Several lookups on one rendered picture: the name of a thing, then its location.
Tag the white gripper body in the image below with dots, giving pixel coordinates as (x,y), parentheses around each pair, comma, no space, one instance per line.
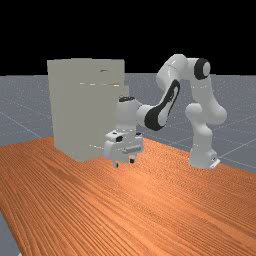
(121,145)

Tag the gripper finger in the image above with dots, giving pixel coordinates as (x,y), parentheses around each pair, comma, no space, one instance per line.
(116,164)
(131,159)

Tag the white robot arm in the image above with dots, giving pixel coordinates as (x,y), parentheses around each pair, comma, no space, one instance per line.
(200,133)

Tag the pale cabinet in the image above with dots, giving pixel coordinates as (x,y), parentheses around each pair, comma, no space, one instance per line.
(78,106)

